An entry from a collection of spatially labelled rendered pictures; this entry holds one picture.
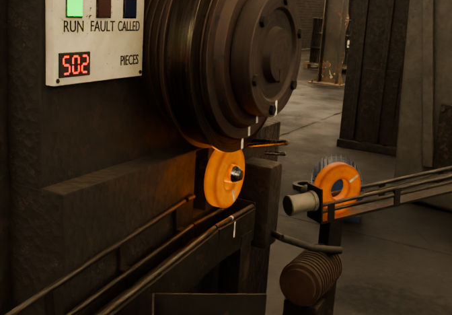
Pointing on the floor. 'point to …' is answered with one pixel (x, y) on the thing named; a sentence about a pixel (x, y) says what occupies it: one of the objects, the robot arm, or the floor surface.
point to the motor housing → (309, 282)
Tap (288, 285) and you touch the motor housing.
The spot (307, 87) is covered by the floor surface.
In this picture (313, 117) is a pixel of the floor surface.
